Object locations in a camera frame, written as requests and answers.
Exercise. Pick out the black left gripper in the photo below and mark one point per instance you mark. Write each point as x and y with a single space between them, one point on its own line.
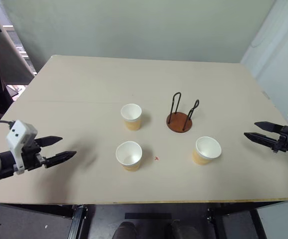
32 158

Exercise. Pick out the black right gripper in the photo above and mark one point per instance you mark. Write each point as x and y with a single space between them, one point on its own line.
286 140

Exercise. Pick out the tan paper cup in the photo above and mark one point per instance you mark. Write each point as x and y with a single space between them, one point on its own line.
207 148
131 113
129 155

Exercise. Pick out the dark rounded shape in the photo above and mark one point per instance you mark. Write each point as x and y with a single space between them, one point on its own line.
124 231

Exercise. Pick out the black tape strip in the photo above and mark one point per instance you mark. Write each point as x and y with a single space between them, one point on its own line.
147 215

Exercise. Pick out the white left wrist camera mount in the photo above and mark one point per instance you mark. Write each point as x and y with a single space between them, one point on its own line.
19 134

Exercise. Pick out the black metal table frame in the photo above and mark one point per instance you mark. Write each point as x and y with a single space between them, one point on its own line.
78 221

